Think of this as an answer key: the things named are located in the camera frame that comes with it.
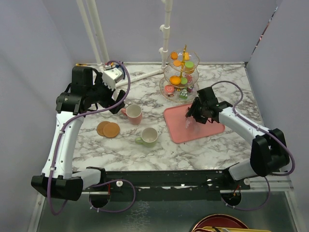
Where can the yellow-handled tool at wall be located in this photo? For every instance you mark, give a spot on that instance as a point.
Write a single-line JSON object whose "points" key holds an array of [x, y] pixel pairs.
{"points": [[85, 65]]}

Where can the three-tier glass dessert stand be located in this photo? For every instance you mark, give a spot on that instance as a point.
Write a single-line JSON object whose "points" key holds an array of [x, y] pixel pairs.
{"points": [[170, 70]]}

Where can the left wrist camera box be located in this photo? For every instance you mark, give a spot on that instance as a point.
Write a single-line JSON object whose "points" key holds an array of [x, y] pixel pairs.
{"points": [[111, 77]]}

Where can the green mug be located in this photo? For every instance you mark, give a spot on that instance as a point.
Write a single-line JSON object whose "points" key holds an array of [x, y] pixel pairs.
{"points": [[148, 137]]}

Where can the toy yellow cracker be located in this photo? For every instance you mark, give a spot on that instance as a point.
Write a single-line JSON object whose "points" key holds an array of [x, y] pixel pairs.
{"points": [[186, 56]]}

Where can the white pvc pipe frame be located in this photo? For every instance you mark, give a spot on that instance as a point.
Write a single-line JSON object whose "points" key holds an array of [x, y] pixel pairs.
{"points": [[127, 30]]}

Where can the pink mug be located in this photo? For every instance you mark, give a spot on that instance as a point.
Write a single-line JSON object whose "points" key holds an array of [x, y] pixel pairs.
{"points": [[133, 113]]}

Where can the toy green cake slice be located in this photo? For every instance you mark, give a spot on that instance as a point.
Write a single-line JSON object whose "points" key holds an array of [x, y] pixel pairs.
{"points": [[183, 94]]}

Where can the cork coaster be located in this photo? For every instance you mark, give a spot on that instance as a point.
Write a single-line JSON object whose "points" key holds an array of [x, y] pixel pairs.
{"points": [[100, 127], [111, 130]]}

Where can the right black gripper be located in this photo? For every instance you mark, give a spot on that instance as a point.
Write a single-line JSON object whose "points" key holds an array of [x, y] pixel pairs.
{"points": [[193, 111]]}

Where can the toy green macaron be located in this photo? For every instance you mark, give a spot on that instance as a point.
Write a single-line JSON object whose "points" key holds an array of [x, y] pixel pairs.
{"points": [[189, 64], [184, 81]]}

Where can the pink-handled metal tongs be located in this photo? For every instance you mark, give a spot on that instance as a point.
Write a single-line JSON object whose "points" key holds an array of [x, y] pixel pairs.
{"points": [[191, 125]]}

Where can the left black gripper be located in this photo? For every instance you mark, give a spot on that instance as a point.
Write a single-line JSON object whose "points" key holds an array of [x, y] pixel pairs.
{"points": [[110, 101]]}

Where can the blue-handled pliers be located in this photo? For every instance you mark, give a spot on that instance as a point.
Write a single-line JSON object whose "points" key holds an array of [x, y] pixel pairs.
{"points": [[123, 71]]}

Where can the aluminium rail base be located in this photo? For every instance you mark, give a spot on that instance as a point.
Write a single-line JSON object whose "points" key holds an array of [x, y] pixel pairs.
{"points": [[169, 183]]}

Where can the toy brown chip cookie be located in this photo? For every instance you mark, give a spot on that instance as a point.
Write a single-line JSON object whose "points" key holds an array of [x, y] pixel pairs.
{"points": [[174, 56]]}

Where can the toy orange egg tart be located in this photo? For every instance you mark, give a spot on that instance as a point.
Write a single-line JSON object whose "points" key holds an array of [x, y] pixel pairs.
{"points": [[175, 80]]}

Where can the toy purple cake slice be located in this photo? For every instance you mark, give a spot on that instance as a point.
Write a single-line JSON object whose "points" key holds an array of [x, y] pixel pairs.
{"points": [[190, 89]]}

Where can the toy bread bun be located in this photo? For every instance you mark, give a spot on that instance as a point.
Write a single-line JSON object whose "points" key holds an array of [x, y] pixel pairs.
{"points": [[189, 70]]}

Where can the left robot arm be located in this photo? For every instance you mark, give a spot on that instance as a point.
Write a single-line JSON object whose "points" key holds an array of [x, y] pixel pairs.
{"points": [[88, 87]]}

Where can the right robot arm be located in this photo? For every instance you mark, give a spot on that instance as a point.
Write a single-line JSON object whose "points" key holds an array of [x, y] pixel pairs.
{"points": [[268, 147]]}

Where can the red round tray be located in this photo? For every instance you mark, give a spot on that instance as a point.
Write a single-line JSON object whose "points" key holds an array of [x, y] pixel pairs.
{"points": [[220, 220]]}

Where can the pink serving tray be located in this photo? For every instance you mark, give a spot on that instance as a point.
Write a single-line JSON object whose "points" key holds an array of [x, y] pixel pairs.
{"points": [[182, 129]]}

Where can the toy orange round cookie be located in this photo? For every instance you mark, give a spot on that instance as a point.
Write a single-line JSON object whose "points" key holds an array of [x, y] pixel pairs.
{"points": [[177, 63]]}

